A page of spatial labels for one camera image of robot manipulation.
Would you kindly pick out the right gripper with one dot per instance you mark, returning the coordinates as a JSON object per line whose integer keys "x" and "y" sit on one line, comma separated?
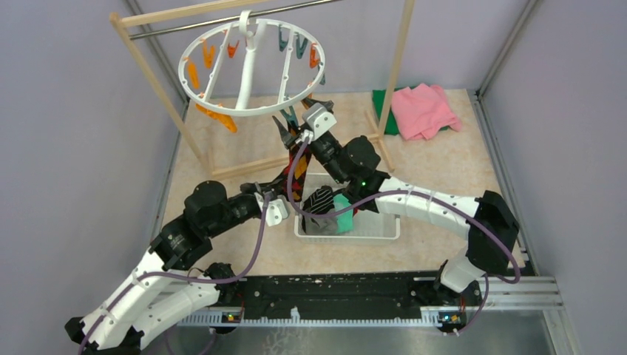
{"x": 287, "y": 137}

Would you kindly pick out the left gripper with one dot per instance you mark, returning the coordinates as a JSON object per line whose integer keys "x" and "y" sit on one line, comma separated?
{"x": 256, "y": 186}

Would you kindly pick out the black white striped sock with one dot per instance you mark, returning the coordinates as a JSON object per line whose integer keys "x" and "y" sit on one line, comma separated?
{"x": 319, "y": 203}

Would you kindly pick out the grey sock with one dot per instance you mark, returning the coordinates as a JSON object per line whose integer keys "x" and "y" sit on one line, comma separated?
{"x": 319, "y": 226}

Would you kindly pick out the teal sock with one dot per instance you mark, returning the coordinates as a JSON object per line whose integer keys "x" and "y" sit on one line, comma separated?
{"x": 345, "y": 220}

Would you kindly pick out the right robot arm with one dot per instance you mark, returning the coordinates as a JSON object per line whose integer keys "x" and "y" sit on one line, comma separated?
{"x": 486, "y": 223}

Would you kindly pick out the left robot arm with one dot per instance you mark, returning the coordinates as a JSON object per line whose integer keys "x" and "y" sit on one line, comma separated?
{"x": 159, "y": 291}

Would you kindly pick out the white round sock hanger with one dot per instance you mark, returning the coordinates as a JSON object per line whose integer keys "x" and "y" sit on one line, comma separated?
{"x": 271, "y": 49}

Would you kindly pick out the teal clothespin holding sock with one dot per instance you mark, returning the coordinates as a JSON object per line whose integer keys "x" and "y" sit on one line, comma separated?
{"x": 290, "y": 116}

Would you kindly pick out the orange clothespin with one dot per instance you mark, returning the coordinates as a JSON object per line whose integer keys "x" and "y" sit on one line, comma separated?
{"x": 192, "y": 73}
{"x": 226, "y": 120}

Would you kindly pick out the white plastic basket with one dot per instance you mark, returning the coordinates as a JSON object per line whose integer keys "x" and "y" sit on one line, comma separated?
{"x": 361, "y": 227}

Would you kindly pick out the pink cloth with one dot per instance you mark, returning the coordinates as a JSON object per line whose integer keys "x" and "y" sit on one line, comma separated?
{"x": 422, "y": 112}

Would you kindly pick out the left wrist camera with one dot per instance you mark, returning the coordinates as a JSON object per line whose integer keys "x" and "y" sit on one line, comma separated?
{"x": 276, "y": 209}

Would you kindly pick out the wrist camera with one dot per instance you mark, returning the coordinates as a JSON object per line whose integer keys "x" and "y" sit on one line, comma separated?
{"x": 318, "y": 121}
{"x": 276, "y": 209}

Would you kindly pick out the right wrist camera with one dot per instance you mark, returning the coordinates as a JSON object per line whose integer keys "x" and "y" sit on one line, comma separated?
{"x": 318, "y": 121}

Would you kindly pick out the wooden drying rack frame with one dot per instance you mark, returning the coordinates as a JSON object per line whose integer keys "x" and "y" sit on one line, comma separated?
{"x": 121, "y": 25}

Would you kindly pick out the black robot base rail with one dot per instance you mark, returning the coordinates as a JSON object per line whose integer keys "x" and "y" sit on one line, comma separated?
{"x": 400, "y": 295}

